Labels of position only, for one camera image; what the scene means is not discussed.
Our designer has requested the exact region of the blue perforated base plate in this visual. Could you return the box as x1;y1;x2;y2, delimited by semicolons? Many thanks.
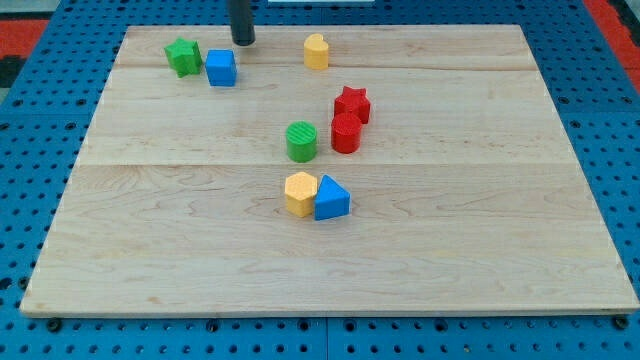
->
1;0;639;359

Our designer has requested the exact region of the green star block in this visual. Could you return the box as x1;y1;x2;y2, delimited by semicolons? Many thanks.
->
164;37;202;78

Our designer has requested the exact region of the blue triangle block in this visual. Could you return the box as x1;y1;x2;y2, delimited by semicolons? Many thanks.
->
314;175;351;221

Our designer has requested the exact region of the yellow hexagon block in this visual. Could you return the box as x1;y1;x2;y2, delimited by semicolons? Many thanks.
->
284;172;318;218

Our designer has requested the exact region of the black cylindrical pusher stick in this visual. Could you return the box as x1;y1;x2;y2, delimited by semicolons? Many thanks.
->
227;0;255;46

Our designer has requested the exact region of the blue cube block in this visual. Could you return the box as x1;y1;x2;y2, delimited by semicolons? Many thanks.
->
205;49;237;87

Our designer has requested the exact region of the red star block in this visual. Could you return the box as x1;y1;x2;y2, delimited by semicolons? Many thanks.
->
334;86;371;124

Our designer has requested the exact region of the green cylinder block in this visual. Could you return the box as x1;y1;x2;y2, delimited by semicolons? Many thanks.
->
285;121;317;163

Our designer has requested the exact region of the yellow heart block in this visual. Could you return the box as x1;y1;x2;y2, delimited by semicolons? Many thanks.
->
303;33;329;70

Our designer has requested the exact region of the red cylinder block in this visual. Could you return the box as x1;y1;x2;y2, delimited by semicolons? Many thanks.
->
331;113;362;154

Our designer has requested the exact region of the light wooden board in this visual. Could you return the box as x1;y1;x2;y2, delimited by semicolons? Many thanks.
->
20;25;639;318

